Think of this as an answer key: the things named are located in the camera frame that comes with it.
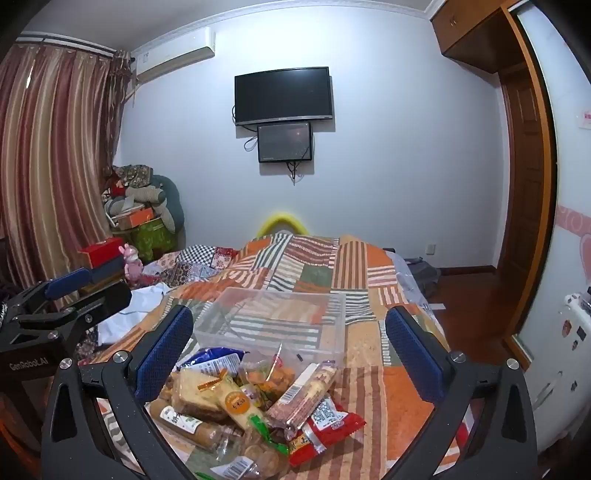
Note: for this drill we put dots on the grey plush toy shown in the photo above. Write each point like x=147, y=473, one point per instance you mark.
x=145, y=194

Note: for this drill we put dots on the long pink wafer packet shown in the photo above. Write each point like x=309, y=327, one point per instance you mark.
x=300, y=392

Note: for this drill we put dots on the red snack packet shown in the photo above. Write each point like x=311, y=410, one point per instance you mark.
x=332, y=424

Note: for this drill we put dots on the orange label bread packet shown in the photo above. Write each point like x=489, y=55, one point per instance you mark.
x=238, y=401

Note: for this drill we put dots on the yellow curved object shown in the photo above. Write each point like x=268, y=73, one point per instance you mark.
x=282, y=217

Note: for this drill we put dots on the grey green cushion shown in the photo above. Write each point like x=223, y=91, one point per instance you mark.
x=174, y=203

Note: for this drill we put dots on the wooden overhead cabinet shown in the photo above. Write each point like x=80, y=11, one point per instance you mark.
x=471, y=32

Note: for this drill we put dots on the white stickered suitcase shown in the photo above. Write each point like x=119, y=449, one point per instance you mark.
x=561, y=350

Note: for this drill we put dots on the clear plastic container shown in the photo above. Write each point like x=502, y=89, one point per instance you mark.
x=277, y=323

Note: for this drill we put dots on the orange patchwork blanket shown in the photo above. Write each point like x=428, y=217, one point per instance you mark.
x=360, y=277

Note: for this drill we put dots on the orange cracker packet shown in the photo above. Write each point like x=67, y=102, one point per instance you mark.
x=277, y=376

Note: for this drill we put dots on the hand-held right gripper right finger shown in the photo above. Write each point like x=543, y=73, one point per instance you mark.
x=411, y=355

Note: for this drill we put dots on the white cloth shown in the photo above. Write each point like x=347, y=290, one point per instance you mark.
x=138, y=309

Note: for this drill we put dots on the wooden door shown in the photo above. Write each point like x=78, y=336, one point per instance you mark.
x=524, y=198

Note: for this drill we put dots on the orange box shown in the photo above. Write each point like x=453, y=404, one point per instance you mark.
x=134, y=218

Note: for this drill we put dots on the pink wall decal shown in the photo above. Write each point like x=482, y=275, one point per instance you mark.
x=575, y=226

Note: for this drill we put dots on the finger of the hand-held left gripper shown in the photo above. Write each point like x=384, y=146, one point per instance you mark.
x=106, y=300
x=69, y=282

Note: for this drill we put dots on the white curtain rail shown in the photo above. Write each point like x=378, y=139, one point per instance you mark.
x=69, y=44

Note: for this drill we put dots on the blue snack packet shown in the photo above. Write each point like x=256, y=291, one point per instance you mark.
x=217, y=357

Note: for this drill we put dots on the brown stick snack packet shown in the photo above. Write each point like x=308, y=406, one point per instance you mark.
x=184, y=422

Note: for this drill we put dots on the grey backpack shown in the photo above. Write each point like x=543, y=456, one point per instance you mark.
x=422, y=277

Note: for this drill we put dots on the red wall label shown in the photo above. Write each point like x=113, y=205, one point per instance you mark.
x=586, y=120

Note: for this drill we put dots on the sponge cake packet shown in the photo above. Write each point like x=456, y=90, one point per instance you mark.
x=198, y=392

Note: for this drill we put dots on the checkered patchwork quilt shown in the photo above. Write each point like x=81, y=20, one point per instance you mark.
x=198, y=263

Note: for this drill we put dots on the wall television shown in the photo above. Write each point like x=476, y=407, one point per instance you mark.
x=284, y=97

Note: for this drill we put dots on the floral cushion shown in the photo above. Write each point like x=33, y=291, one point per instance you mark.
x=134, y=174

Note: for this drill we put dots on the white air conditioner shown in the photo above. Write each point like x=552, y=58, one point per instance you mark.
x=175, y=53

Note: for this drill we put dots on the small wall monitor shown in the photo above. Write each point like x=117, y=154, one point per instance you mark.
x=285, y=142

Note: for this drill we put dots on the wall socket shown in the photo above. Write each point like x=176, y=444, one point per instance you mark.
x=431, y=249

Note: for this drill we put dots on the green label cookie packet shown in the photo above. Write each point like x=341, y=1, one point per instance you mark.
x=263, y=457

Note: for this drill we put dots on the pink plush toy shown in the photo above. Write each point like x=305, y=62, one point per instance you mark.
x=131, y=267

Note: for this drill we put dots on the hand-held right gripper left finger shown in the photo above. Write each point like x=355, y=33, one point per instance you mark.
x=166, y=353

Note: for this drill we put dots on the striped curtain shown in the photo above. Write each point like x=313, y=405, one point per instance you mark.
x=51, y=152

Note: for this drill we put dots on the red box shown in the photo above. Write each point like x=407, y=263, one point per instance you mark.
x=99, y=253

